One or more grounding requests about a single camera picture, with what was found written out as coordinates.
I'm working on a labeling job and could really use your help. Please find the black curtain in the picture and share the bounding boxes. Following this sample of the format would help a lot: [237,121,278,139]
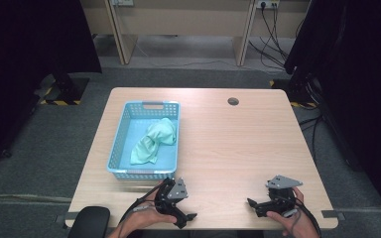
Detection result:
[283,0,381,226]
[0,0,102,171]

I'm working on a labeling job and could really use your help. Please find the person's right hand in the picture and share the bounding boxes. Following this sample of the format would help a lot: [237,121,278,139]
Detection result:
[265,185,318,238]

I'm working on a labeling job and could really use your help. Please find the black stand base striped tape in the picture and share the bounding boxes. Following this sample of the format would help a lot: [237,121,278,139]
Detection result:
[269,77,319,111]
[34,72,91,106]

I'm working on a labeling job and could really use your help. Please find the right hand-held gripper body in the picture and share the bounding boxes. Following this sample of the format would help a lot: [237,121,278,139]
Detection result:
[254,175,305,218]

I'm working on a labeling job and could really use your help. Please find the hand-held gripper cable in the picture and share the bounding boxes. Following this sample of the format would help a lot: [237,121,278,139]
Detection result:
[292,197,322,238]
[118,182,167,230]

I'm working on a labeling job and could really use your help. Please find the left hand-held gripper cable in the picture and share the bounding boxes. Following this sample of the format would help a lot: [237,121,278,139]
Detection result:
[118,182,167,230]

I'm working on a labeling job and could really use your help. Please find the blue plastic basket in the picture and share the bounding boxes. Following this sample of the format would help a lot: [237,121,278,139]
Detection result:
[105,100,182,181]

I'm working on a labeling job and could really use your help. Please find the person's left hand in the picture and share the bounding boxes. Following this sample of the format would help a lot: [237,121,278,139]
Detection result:
[125,189,179,236]

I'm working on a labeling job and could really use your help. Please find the black chair seat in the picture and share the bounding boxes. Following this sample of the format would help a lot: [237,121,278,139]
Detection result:
[66,205,111,238]

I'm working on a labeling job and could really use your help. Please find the mint green cloth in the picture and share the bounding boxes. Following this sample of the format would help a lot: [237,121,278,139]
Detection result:
[129,117,179,166]

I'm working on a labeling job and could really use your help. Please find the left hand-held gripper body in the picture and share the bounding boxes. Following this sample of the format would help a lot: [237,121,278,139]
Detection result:
[154,177,190,222]

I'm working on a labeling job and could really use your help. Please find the black floor cables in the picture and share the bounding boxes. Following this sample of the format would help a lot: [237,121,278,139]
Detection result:
[299,113,325,165]

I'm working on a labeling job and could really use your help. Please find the black power cables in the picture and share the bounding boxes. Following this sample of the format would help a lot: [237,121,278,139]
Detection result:
[247,2,300,71]

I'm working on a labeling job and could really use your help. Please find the white wall power socket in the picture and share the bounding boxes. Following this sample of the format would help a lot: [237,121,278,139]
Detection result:
[257,0,281,10]

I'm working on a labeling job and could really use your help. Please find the right hand-held gripper cable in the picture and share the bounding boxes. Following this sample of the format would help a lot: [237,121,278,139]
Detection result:
[292,197,322,238]

